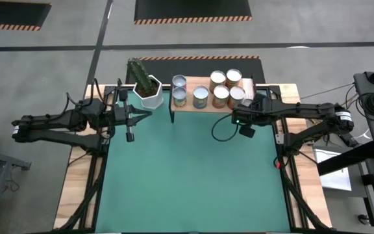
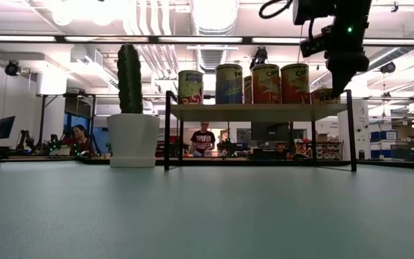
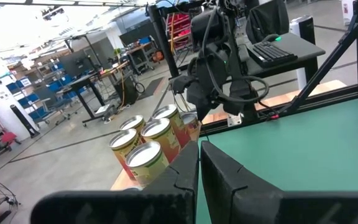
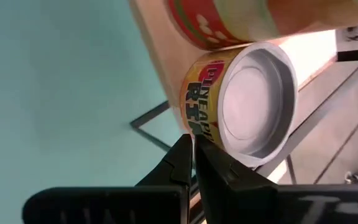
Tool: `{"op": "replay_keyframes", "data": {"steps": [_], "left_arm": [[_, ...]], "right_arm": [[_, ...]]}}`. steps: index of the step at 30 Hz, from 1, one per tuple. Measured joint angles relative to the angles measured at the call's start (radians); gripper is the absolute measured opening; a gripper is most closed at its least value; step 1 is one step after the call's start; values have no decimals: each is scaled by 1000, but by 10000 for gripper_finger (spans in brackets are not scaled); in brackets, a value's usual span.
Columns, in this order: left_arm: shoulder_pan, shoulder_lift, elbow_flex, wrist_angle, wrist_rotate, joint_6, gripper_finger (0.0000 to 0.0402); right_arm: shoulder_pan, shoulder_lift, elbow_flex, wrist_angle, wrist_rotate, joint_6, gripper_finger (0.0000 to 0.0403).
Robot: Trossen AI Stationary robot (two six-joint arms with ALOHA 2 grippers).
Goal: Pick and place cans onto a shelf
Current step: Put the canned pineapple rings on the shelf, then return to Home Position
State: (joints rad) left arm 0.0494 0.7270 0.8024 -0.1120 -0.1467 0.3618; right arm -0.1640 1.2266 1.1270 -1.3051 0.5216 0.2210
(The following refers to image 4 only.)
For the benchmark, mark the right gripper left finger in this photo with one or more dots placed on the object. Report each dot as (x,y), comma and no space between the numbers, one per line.
(179,165)

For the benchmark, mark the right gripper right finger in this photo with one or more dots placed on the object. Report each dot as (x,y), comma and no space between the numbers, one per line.
(228,186)

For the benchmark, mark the short yellow pineapple rings can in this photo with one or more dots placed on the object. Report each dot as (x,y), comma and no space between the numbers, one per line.
(253,105)

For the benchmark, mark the orange corn label can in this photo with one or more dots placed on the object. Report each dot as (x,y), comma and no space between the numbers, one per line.
(228,18)

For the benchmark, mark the teal table mat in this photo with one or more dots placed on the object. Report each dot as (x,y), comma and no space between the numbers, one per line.
(57,93)

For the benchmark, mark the wooden shelf with black frame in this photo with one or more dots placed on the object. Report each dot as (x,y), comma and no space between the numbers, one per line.
(160,62)

